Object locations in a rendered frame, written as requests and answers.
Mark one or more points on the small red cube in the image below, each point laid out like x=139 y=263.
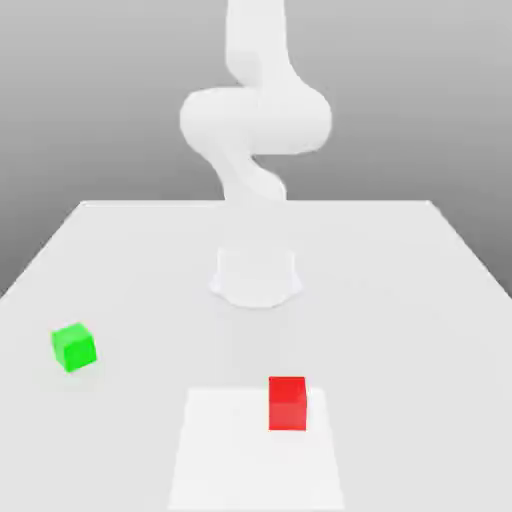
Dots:
x=287 y=404

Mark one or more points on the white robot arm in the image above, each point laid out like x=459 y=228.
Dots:
x=256 y=120

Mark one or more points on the small green cube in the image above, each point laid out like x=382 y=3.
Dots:
x=74 y=347

